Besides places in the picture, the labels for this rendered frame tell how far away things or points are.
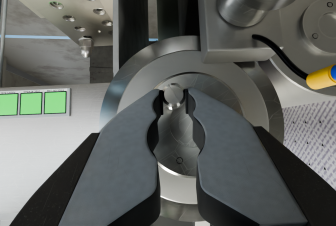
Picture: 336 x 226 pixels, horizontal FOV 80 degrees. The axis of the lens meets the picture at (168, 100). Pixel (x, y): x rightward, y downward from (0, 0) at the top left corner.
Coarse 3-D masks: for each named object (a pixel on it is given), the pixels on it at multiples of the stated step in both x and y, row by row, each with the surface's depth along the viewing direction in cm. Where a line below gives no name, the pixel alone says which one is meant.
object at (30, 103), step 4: (24, 96) 50; (28, 96) 50; (32, 96) 50; (36, 96) 50; (40, 96) 49; (24, 100) 49; (28, 100) 49; (32, 100) 49; (36, 100) 49; (40, 100) 49; (24, 104) 49; (28, 104) 49; (32, 104) 49; (36, 104) 49; (40, 104) 49; (20, 108) 49; (24, 108) 49; (28, 108) 49; (32, 108) 49; (36, 108) 49; (40, 108) 49; (20, 112) 49; (24, 112) 49; (28, 112) 49; (32, 112) 49; (36, 112) 49
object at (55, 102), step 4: (48, 92) 50; (52, 92) 50; (56, 92) 49; (60, 92) 49; (64, 92) 49; (48, 96) 49; (52, 96) 49; (56, 96) 49; (60, 96) 49; (64, 96) 49; (48, 100) 49; (52, 100) 49; (56, 100) 49; (60, 100) 49; (64, 100) 49; (48, 104) 49; (52, 104) 49; (56, 104) 49; (60, 104) 49; (64, 104) 49; (48, 108) 49; (52, 108) 49; (56, 108) 49; (60, 108) 49; (64, 108) 49; (44, 112) 49; (48, 112) 49; (52, 112) 49
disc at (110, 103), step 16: (144, 48) 17; (160, 48) 17; (176, 48) 17; (192, 48) 17; (128, 64) 17; (144, 64) 17; (240, 64) 17; (256, 64) 16; (112, 80) 17; (128, 80) 17; (256, 80) 16; (112, 96) 17; (272, 96) 16; (112, 112) 16; (272, 112) 16; (272, 128) 16; (160, 208) 15; (176, 208) 15; (192, 208) 15
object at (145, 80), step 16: (160, 64) 16; (176, 64) 16; (192, 64) 16; (208, 64) 16; (224, 64) 16; (144, 80) 16; (160, 80) 16; (224, 80) 15; (240, 80) 15; (128, 96) 16; (240, 96) 15; (256, 96) 15; (256, 112) 15; (160, 176) 15; (176, 176) 15; (160, 192) 15; (176, 192) 15; (192, 192) 14
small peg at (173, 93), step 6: (168, 84) 12; (174, 84) 12; (162, 90) 12; (168, 90) 12; (174, 90) 12; (180, 90) 12; (162, 96) 12; (168, 96) 12; (174, 96) 12; (180, 96) 12; (168, 102) 12; (174, 102) 12; (180, 102) 12; (168, 108) 14; (174, 108) 13
